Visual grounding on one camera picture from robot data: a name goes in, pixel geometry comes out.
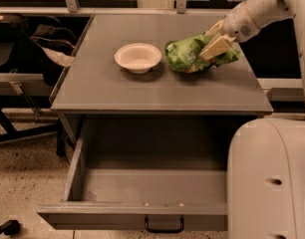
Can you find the white paper bowl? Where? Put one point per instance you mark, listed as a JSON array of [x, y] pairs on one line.
[[138, 58]]

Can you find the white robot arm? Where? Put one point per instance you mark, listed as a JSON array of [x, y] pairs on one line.
[[266, 161]]

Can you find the open grey top drawer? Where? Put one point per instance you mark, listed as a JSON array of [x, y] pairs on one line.
[[127, 168]]

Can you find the green rice chip bag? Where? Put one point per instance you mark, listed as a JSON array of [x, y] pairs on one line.
[[182, 55]]

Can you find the black drawer handle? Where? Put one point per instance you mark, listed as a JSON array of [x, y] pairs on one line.
[[164, 224]]

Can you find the grey cabinet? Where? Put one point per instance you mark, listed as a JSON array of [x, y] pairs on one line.
[[96, 84]]

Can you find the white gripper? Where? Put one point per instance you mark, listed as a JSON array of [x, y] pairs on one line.
[[238, 24]]

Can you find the black chair base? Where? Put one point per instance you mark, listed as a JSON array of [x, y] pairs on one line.
[[24, 109]]

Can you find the dark bag with cloth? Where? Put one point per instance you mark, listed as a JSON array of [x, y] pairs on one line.
[[45, 49]]

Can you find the black caster wheel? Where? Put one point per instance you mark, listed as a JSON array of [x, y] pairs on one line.
[[10, 227]]

